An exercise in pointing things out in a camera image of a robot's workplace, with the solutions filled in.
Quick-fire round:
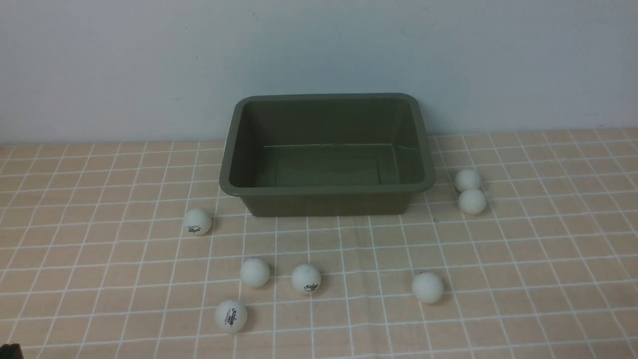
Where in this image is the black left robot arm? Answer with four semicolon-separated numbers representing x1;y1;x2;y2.
0;343;24;359

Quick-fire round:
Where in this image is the white logo ball front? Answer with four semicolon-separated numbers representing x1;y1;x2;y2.
214;299;248;333

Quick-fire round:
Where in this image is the white logo ball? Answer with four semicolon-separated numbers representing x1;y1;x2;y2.
182;208;213;236
290;263;321;295
214;299;248;333

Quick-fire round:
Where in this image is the plain white ball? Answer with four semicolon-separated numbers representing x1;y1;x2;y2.
412;271;444;304
240;257;270;288

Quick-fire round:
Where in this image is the checkered peach tablecloth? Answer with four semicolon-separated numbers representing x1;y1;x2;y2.
0;129;638;359

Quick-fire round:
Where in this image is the olive green plastic bin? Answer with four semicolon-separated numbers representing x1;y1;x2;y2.
219;93;437;217

